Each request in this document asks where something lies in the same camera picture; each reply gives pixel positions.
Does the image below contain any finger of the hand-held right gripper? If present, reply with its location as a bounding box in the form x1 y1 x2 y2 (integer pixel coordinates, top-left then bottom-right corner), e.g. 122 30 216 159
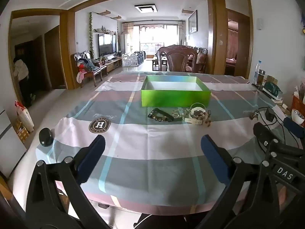
253 122 305 158
283 117 305 137

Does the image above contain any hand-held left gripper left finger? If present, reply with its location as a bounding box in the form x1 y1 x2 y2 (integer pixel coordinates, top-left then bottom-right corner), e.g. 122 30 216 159
26 135 106 229

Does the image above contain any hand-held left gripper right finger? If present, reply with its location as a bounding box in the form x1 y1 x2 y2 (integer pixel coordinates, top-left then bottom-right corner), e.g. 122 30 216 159
201 134 280 229

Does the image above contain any brown bead bracelet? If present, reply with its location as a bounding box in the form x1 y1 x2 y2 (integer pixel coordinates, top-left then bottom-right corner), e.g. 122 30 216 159
204 110 213 127

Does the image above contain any white wristwatch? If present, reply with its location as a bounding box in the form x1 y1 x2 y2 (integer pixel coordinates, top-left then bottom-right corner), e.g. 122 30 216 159
185 102 208 125

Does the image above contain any silver chain bracelet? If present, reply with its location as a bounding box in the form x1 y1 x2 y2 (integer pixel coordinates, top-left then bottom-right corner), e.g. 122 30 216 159
172 108 189 120

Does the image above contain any black wristband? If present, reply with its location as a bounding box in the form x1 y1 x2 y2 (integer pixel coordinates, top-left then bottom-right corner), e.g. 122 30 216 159
147 108 173 123

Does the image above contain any green cardboard box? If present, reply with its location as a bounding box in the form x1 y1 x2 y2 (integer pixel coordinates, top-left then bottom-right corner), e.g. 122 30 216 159
140 75 211 107

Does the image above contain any white bowl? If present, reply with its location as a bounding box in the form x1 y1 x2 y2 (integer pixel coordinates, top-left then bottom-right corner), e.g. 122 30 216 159
291 108 305 126

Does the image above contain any white power strip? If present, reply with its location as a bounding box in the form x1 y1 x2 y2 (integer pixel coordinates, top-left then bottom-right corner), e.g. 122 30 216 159
274 102 292 115

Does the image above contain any red box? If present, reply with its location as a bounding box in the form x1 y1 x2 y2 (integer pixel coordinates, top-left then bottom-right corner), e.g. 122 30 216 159
292 95 305 118

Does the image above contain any green tissue box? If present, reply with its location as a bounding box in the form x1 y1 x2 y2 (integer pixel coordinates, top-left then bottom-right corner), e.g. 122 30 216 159
262 81 283 99

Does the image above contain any black round knob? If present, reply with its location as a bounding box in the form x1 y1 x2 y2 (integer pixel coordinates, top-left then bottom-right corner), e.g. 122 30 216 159
39 128 55 148

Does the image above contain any glass tea tumbler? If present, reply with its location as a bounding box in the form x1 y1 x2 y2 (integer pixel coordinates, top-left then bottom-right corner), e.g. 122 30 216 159
256 69 266 86

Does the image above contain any clear water bottle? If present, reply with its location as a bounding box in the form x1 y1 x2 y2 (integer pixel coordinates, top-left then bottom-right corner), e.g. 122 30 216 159
253 61 262 84

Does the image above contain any white and red shopping bag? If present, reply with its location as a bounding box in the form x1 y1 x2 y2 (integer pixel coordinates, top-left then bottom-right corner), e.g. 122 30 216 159
15 100 34 134

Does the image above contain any white refrigerator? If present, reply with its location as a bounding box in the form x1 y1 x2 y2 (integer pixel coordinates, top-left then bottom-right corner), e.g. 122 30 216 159
0 110 27 178

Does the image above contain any wooden armchair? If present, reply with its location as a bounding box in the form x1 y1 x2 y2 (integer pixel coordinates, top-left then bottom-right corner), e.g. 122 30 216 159
74 51 108 87

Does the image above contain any pile of colourful clothes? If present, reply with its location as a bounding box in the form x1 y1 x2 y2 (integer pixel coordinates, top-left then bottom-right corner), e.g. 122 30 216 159
76 58 100 84

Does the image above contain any wooden television cabinet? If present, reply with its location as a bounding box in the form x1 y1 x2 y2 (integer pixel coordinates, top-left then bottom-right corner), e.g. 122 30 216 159
101 56 123 73

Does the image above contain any pink curtain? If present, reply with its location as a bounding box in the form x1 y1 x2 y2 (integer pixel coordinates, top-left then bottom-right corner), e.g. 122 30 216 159
227 20 239 60

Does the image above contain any white baby fence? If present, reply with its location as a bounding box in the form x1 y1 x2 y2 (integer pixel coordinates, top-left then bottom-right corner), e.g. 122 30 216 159
121 52 146 67

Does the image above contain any carved wooden dining chair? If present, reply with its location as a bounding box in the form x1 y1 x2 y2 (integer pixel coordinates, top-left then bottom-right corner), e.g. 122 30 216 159
158 45 198 72

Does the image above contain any flat screen television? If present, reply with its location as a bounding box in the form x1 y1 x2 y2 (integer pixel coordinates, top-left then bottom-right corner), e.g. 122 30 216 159
98 33 117 56

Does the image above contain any white standing air conditioner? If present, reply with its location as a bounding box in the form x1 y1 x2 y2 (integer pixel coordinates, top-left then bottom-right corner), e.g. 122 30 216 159
121 33 130 53

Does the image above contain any green ivy garland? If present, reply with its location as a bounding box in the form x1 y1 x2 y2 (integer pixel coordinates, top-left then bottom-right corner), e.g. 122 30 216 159
89 12 94 59

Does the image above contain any beige curtain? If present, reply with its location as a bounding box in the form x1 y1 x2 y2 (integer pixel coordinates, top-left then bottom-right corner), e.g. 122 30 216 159
122 22 134 35

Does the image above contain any square ceiling lamp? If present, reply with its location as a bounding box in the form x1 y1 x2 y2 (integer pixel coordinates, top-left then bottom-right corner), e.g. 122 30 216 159
134 4 158 13

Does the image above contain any black power adapter with cable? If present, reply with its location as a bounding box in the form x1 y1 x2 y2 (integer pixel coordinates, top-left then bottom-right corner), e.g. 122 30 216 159
256 107 303 148

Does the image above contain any wall shelf with ornaments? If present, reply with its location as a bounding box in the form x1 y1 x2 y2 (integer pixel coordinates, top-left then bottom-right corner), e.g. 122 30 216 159
92 27 118 34

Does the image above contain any framed wall picture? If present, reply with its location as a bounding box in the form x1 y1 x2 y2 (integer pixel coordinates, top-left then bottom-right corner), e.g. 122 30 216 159
188 10 198 35

